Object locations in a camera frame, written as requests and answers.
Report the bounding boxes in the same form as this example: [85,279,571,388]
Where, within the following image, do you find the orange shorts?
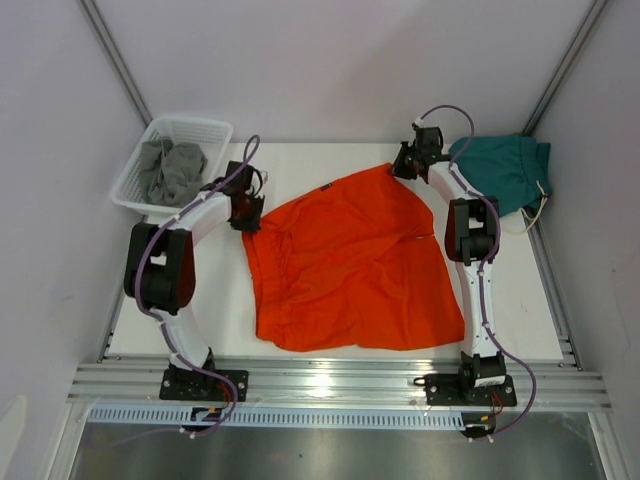
[242,165,465,352]

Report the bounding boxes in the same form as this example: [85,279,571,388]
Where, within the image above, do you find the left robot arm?
[124,161,266,402]

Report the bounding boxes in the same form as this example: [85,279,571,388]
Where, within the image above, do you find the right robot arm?
[390,123,507,405]

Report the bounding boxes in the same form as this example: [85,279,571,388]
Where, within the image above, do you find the grey shorts in basket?
[139,137,208,208]

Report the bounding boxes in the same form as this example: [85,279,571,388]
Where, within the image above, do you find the folded green shorts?
[449,135,552,228]

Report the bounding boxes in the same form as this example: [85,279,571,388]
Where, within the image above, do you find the aluminium corner post left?
[77,0,153,126]

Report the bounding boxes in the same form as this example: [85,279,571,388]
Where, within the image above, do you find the aluminium corner post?
[77,0,153,126]
[521,0,612,137]

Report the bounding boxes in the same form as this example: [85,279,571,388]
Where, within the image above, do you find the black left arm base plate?
[159,365,249,403]

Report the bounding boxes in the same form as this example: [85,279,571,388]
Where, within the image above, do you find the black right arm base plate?
[413,373,517,407]

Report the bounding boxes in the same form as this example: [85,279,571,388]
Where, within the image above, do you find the white slotted cable duct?
[88,404,465,431]

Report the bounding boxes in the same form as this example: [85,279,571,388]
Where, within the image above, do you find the aluminium corner post right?
[521,0,612,137]

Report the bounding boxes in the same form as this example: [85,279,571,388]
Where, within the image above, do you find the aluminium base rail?
[67,356,612,412]

